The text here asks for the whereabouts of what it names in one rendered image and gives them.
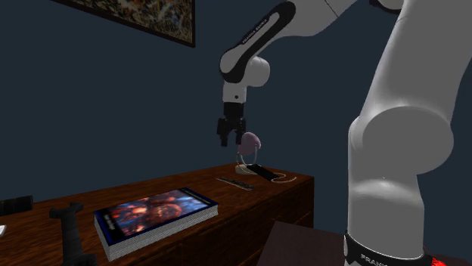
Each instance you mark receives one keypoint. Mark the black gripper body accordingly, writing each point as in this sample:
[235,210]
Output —
[233,112]

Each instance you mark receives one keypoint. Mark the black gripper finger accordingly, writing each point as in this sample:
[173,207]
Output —
[223,137]
[239,137]

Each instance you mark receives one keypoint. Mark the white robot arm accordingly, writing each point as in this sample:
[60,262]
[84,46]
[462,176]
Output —
[398,140]

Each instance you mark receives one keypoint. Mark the black phone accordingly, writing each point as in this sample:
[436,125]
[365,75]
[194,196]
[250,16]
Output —
[262,172]

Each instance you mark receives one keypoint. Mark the slim grey remote control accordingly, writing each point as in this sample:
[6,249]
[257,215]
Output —
[236,183]

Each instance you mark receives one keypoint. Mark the thick book with blue cover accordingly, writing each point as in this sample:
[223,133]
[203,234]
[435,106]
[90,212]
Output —
[155,215]

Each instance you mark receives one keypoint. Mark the dark brown robot stand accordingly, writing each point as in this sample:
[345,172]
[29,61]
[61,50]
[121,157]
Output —
[302,245]

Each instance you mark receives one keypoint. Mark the small white object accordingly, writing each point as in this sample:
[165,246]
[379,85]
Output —
[2,230]

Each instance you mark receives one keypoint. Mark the dark framed wall picture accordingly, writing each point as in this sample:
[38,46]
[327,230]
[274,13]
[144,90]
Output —
[155,16]

